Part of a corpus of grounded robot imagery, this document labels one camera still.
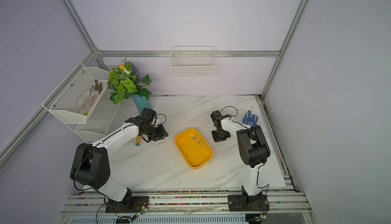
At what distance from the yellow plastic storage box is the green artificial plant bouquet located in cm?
34

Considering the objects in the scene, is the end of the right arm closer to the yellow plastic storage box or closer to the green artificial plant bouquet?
the yellow plastic storage box

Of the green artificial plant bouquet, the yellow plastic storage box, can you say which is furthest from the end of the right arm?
the green artificial plant bouquet

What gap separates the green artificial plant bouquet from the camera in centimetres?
80

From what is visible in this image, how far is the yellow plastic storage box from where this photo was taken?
854mm
